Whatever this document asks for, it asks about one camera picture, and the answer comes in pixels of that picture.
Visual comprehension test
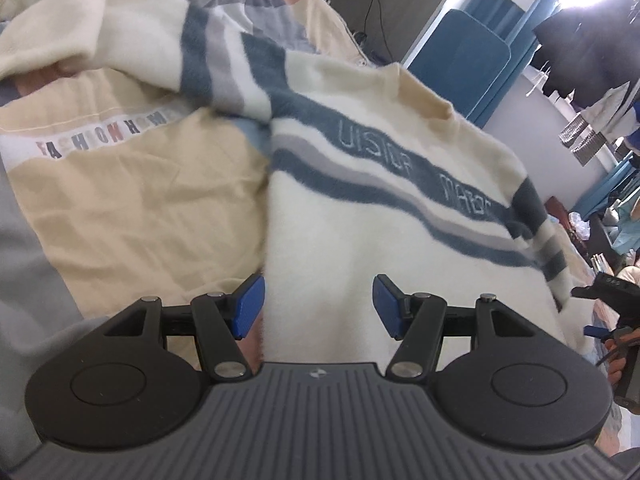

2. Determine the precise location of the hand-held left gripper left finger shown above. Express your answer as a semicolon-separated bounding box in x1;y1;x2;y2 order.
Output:
100;274;266;381

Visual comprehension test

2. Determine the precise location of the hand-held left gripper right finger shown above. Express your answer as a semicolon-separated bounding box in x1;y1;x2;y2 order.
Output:
372;274;542;381

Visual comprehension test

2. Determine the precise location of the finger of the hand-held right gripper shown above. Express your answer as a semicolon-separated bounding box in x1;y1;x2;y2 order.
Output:
582;325;640;350

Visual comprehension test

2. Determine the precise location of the cream sweater with blue stripes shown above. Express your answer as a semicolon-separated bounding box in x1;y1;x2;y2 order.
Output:
0;0;592;367

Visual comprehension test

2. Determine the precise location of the person's right hand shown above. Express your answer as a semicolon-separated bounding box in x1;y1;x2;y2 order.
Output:
603;338;627;387

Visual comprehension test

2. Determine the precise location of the white plastic bag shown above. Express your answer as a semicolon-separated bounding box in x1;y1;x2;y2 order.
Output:
567;211;594;242

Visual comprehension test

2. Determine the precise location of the red-brown box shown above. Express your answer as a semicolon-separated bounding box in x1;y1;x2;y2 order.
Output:
544;196;576;227

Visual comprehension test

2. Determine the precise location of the black white striped shirt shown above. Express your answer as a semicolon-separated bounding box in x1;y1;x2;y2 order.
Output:
557;111;619;167

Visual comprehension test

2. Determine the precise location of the patchwork quilt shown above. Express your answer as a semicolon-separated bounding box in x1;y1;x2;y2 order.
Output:
0;0;640;461

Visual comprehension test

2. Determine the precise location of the white grey hanging jacket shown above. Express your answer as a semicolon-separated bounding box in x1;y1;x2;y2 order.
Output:
582;82;640;132

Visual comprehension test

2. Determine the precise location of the black hanging jacket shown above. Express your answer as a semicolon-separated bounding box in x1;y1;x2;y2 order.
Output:
531;2;640;111

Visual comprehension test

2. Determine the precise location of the blue chair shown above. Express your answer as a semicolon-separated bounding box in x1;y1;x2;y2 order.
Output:
407;8;513;129

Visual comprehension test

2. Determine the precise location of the blue curtain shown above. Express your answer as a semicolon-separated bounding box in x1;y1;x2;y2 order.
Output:
465;0;577;61

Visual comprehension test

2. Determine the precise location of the black charger cable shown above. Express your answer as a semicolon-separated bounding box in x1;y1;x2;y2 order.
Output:
344;0;397;63

